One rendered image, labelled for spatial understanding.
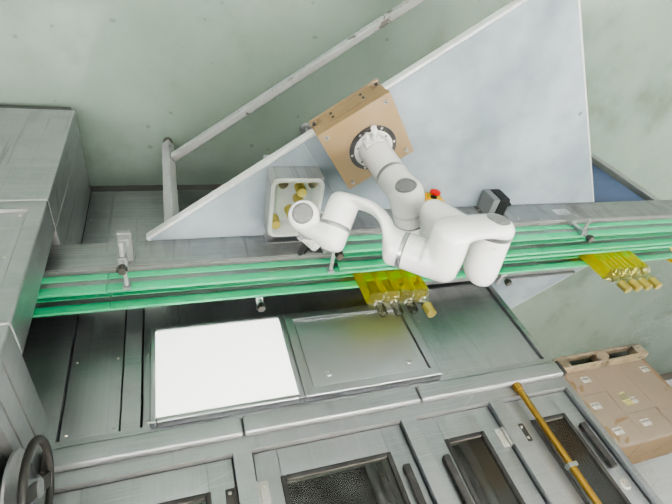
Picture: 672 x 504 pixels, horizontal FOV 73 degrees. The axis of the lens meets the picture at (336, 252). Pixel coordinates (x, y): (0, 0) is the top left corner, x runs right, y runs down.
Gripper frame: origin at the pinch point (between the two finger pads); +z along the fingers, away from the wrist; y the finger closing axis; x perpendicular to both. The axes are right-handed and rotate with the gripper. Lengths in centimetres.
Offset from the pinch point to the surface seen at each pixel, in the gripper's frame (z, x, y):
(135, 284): -1, 34, -48
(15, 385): -38, 20, -69
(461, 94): 17, 0, 66
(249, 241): 22.4, 24.3, -17.3
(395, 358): 29, -40, -14
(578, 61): 26, -21, 104
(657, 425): 359, -276, 82
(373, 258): 33.0, -11.2, 6.9
